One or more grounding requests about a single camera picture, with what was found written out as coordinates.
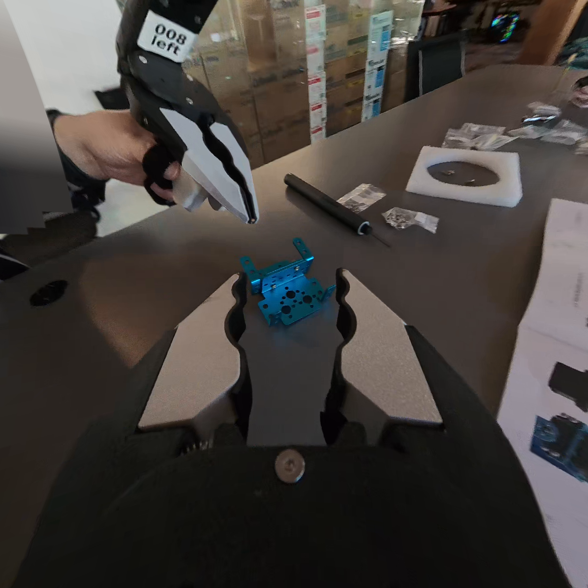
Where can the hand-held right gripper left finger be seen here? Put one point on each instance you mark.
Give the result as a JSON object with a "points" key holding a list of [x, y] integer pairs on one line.
{"points": [[197, 376]]}

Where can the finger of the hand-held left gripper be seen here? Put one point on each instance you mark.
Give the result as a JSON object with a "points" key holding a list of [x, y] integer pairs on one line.
{"points": [[202, 156], [239, 156]]}

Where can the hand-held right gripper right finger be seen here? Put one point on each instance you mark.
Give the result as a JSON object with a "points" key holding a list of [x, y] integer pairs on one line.
{"points": [[386, 376]]}

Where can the black electric screwdriver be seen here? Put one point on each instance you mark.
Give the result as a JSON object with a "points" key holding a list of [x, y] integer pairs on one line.
{"points": [[326, 204]]}

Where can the blue metal bracket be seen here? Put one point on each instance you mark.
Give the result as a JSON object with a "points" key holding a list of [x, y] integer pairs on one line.
{"points": [[289, 294]]}

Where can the dark desk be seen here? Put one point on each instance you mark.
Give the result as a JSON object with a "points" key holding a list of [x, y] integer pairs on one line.
{"points": [[413, 275]]}

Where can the round black desk grommet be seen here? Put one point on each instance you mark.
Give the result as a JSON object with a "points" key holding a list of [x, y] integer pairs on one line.
{"points": [[48, 293]]}

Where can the person's left hand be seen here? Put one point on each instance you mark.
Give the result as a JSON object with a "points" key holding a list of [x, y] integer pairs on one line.
{"points": [[105, 147]]}

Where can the flat clear screw bag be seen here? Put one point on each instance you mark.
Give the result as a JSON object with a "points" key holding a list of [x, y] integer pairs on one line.
{"points": [[363, 197]]}

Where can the crumpled clear screw bag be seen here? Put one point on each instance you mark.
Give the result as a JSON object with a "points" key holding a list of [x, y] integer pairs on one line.
{"points": [[409, 219]]}

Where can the instruction booklet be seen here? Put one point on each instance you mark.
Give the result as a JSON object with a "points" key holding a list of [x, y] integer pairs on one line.
{"points": [[551, 321]]}

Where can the black chair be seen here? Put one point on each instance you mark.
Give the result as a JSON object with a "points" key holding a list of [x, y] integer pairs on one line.
{"points": [[436, 64]]}

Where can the clear bags pile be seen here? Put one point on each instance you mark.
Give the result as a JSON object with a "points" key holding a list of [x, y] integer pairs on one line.
{"points": [[528, 131]]}

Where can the wooden post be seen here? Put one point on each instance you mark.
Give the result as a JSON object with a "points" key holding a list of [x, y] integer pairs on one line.
{"points": [[546, 27]]}

